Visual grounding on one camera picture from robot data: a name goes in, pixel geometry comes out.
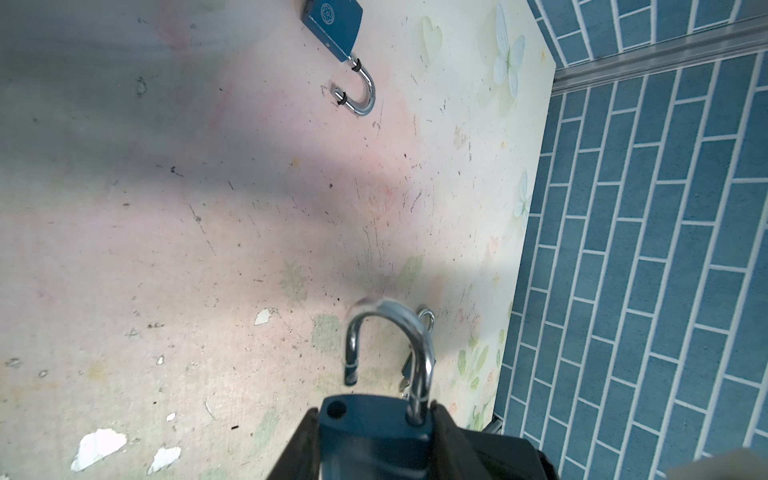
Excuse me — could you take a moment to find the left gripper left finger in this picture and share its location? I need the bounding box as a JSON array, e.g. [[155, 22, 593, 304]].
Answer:
[[267, 407, 321, 480]]

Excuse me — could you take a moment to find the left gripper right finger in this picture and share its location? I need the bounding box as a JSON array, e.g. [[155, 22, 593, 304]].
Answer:
[[428, 401, 558, 480]]

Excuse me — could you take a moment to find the blue padlock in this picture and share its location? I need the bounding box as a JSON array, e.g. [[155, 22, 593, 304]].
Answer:
[[319, 298, 436, 479], [301, 0, 376, 117]]

